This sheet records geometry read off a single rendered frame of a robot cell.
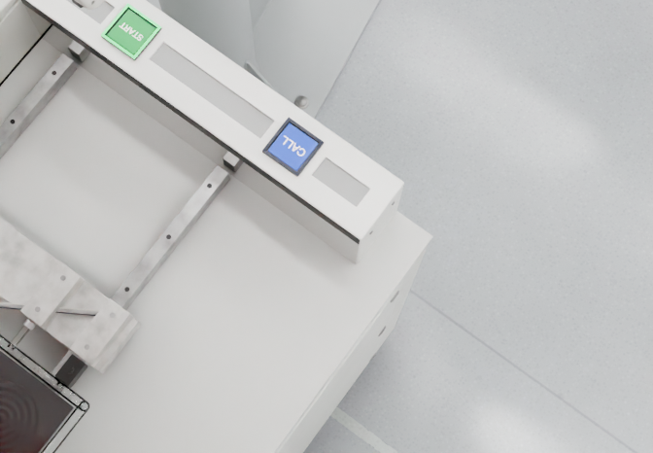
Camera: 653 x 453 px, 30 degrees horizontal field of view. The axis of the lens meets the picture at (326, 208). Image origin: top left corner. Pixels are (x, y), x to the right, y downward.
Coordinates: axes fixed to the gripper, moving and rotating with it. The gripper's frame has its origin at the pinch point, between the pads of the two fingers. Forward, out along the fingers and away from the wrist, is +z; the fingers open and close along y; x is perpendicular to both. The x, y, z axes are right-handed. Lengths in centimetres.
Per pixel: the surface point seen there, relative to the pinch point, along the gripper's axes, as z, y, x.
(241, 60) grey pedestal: 91, 7, 7
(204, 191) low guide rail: 23.9, -15.0, -17.9
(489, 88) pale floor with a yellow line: 121, 34, -32
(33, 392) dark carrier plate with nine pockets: 12, -47, -18
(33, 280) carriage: 16.2, -36.9, -8.2
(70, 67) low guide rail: 25.2, -12.0, 8.1
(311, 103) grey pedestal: 115, 10, -4
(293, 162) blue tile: 14.4, -5.1, -27.3
